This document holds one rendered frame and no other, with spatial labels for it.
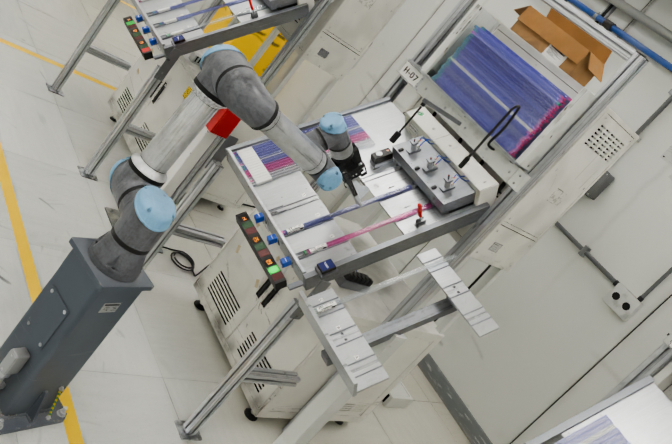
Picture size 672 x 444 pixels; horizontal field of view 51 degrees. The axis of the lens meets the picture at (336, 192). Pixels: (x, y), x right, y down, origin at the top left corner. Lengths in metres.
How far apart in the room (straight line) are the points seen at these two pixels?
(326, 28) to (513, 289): 1.74
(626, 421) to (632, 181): 2.01
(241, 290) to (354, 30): 1.49
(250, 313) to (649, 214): 2.08
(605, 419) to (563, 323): 1.84
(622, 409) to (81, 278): 1.50
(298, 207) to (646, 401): 1.23
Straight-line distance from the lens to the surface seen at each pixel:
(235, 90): 1.80
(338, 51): 3.70
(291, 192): 2.53
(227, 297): 3.00
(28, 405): 2.28
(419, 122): 2.71
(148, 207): 1.88
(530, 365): 3.98
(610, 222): 3.93
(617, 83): 2.49
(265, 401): 2.76
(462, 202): 2.49
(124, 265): 1.96
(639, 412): 2.18
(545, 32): 3.04
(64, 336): 2.06
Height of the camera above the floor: 1.60
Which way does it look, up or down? 16 degrees down
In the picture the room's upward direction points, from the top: 40 degrees clockwise
